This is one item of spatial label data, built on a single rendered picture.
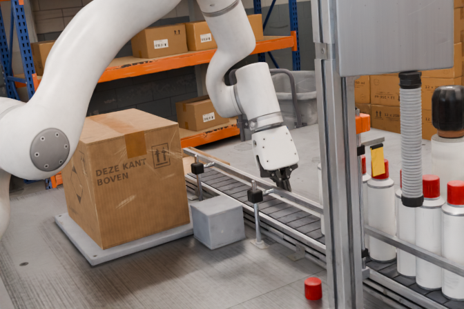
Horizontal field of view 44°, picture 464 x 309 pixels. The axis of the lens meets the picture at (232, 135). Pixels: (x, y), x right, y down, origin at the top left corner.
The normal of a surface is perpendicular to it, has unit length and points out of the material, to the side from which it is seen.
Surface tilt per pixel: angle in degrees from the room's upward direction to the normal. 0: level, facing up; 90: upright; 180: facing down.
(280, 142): 70
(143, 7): 118
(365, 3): 90
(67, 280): 0
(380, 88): 90
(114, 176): 90
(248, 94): 77
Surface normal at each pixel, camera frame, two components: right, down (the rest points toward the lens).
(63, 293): -0.10, -0.96
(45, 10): 0.61, 0.14
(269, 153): 0.37, -0.17
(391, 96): -0.72, 0.25
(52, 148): 0.76, 0.06
